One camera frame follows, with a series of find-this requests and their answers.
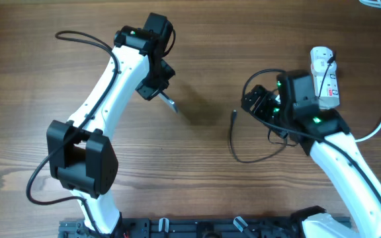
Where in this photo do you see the turquoise screen smartphone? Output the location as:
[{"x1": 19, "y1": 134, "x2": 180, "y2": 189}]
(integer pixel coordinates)
[{"x1": 158, "y1": 91, "x2": 179, "y2": 113}]

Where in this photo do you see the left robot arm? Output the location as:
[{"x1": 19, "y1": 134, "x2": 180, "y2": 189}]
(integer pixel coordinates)
[{"x1": 46, "y1": 13, "x2": 178, "y2": 237}]

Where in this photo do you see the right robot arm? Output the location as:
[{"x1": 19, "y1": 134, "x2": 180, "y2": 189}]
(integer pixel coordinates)
[{"x1": 241, "y1": 69, "x2": 381, "y2": 237}]

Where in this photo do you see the white charger adapter plug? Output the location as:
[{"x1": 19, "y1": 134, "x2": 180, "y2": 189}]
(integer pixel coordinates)
[{"x1": 311, "y1": 58, "x2": 337, "y2": 76}]

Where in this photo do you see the white power strip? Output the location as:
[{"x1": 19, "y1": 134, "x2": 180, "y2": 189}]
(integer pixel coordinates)
[{"x1": 310, "y1": 46, "x2": 340, "y2": 110}]

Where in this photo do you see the right camera black cable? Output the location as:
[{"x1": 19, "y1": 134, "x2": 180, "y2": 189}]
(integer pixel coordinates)
[{"x1": 241, "y1": 68, "x2": 381, "y2": 238}]

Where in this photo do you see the camera black cable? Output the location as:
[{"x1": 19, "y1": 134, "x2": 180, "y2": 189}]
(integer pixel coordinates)
[
  {"x1": 241, "y1": 68, "x2": 381, "y2": 238},
  {"x1": 25, "y1": 30, "x2": 122, "y2": 236}
]

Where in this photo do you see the left camera black cable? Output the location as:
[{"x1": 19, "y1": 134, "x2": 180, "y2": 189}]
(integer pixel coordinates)
[{"x1": 25, "y1": 30, "x2": 122, "y2": 236}]

